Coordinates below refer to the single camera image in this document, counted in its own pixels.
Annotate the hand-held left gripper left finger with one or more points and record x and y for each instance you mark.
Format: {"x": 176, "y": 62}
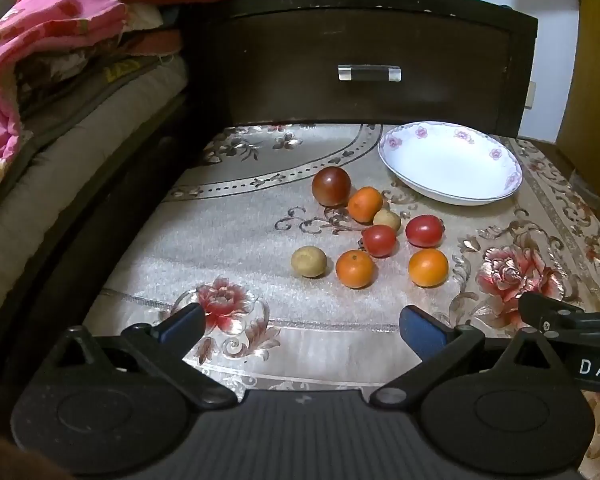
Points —
{"x": 187, "y": 324}

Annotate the small orange tangerine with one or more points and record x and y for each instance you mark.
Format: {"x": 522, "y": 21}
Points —
{"x": 365, "y": 204}
{"x": 355, "y": 269}
{"x": 428, "y": 268}

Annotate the small red tomato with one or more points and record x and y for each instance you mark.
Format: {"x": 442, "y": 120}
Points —
{"x": 379, "y": 240}
{"x": 424, "y": 230}

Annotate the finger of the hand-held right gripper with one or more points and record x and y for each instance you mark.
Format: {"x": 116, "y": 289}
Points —
{"x": 555, "y": 312}

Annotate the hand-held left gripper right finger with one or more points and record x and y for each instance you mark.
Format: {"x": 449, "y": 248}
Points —
{"x": 421, "y": 329}

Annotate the grey mattress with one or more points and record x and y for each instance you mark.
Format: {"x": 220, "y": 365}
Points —
{"x": 55, "y": 160}

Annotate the white floral-rim plate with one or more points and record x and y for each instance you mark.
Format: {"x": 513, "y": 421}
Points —
{"x": 450, "y": 162}

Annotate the yellow cardboard box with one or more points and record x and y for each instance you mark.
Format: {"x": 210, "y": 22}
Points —
{"x": 597, "y": 85}

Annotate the dark bed frame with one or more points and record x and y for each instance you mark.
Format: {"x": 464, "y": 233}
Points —
{"x": 75, "y": 240}

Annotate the dark wooden nightstand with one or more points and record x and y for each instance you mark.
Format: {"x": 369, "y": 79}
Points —
{"x": 290, "y": 60}

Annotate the wall socket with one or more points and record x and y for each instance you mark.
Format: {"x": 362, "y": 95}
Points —
{"x": 530, "y": 95}

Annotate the folded patterned quilts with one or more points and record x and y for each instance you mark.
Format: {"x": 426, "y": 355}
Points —
{"x": 110, "y": 65}

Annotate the beige round fruit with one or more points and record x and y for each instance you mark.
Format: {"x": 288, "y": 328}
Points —
{"x": 309, "y": 261}
{"x": 387, "y": 219}

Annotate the pink floral blanket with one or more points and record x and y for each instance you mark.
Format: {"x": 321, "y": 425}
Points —
{"x": 35, "y": 35}

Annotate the beige floral table mat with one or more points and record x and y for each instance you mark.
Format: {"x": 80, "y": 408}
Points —
{"x": 240, "y": 240}

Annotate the large dark red tomato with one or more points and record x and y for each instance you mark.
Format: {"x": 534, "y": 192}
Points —
{"x": 331, "y": 186}

